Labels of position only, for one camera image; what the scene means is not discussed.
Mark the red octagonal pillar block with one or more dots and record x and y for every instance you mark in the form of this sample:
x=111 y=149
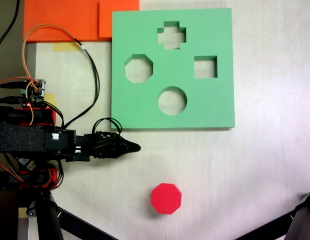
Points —
x=166 y=198

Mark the large orange foam block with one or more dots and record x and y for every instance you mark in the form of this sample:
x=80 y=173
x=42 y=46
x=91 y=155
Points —
x=57 y=12

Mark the small yellow tape piece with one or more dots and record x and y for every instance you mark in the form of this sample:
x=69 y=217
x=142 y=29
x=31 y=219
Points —
x=51 y=98

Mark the motor driver circuit board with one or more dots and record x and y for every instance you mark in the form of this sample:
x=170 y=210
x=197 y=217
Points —
x=35 y=96

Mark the green shape sorter board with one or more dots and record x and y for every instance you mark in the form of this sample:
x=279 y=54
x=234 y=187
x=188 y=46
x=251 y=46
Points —
x=209 y=105

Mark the black tripod leg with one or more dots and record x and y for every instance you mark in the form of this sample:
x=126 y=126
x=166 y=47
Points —
x=48 y=220
x=301 y=220

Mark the black table clamp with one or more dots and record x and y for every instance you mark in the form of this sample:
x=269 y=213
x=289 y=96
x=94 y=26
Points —
x=9 y=115
x=9 y=180

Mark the wide yellow tape strip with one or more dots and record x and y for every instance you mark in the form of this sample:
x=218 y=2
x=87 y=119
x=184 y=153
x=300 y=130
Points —
x=64 y=47

